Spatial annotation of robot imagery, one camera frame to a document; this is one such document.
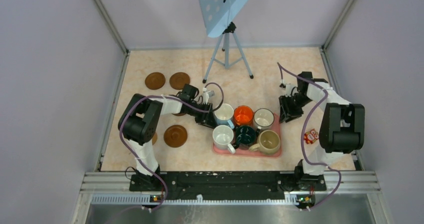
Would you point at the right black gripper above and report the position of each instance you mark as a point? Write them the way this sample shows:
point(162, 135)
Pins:
point(287, 113)

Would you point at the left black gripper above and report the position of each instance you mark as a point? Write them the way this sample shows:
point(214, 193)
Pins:
point(206, 118)

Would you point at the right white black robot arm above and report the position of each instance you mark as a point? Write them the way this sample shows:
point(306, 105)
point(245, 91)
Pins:
point(342, 126)

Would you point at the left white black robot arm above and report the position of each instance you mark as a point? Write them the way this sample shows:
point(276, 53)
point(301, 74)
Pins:
point(140, 119)

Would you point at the light blue mug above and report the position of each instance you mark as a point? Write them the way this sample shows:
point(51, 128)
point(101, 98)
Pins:
point(224, 115)

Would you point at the pink plastic tray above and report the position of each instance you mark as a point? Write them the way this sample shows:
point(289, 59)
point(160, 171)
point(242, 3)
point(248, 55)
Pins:
point(246, 153)

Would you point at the white ribbed dark-rimmed mug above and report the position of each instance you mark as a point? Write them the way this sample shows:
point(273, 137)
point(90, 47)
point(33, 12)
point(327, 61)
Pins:
point(263, 119)

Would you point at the orange mug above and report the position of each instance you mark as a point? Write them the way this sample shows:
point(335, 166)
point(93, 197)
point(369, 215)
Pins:
point(243, 116)

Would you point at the red owl toy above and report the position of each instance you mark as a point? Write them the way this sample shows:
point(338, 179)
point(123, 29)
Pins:
point(311, 136)

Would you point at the dark green mug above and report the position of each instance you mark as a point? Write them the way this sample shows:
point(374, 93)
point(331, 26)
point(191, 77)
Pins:
point(244, 137)

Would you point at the beige mug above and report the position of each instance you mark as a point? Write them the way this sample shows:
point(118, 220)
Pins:
point(268, 143)

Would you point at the blue music stand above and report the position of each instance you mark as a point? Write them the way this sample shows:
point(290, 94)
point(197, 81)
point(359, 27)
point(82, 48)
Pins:
point(218, 17)

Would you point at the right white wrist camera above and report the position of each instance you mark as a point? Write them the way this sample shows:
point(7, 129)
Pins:
point(289, 88)

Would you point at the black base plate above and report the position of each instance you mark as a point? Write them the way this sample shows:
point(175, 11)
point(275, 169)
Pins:
point(227, 185)

